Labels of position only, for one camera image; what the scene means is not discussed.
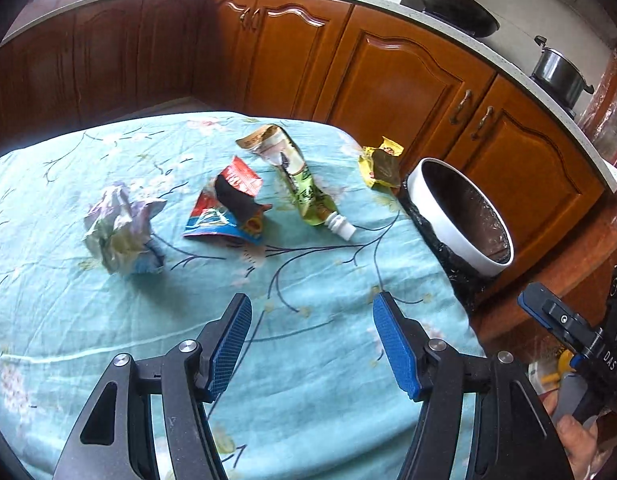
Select wooden lower kitchen cabinets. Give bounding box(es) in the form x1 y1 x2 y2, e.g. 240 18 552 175
0 0 607 306

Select green spout drink pouch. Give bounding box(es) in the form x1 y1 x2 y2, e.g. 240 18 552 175
236 124 358 241

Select pale wrapper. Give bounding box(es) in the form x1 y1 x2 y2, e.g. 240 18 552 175
83 182 168 276

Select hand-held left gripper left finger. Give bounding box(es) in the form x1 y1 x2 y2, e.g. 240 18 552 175
53 292 252 480

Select steel stockpot with lid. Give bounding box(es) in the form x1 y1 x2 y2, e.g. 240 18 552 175
531 35 595 106

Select teal floral tablecloth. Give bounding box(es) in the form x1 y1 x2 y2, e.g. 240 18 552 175
0 110 489 480

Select person's right hand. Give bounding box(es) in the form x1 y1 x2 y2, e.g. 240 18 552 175
553 416 600 480

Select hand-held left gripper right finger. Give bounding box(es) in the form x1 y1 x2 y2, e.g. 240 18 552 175
373 291 574 480

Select red snack packet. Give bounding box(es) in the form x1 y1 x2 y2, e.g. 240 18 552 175
182 155 274 246

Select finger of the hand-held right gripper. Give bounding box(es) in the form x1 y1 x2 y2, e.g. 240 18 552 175
517 282 607 361

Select yellow and green wrapper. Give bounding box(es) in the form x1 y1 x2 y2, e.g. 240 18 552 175
357 136 405 190

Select white bin with black bag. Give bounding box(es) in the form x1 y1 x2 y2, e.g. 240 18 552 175
396 157 515 311

